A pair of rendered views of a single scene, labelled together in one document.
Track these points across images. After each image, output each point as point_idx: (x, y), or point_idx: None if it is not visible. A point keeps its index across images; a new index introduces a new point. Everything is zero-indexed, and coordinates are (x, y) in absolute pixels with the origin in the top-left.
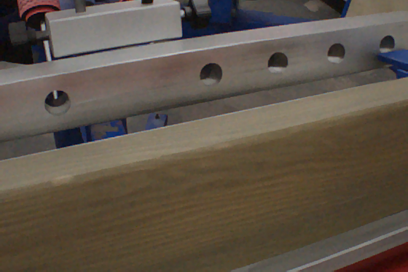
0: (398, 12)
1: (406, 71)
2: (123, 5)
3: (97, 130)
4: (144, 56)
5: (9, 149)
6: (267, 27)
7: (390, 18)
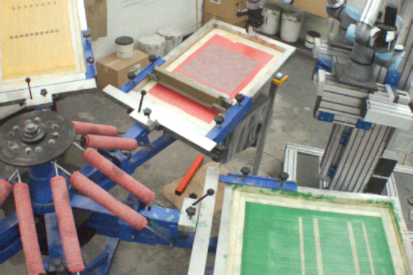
0: (105, 90)
1: (128, 90)
2: (141, 114)
3: (133, 161)
4: (154, 110)
5: None
6: (127, 104)
7: (113, 89)
